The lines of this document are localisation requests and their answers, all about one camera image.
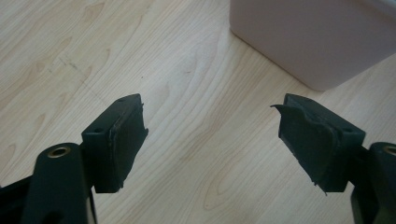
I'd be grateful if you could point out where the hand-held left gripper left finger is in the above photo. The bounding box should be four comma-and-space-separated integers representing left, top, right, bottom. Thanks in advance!
80, 92, 149, 194

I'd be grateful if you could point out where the pale pink plastic container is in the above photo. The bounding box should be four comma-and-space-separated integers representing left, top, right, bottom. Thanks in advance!
229, 0, 396, 92

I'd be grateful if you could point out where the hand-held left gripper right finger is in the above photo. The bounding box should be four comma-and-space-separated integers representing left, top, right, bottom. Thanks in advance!
270, 92, 367, 196

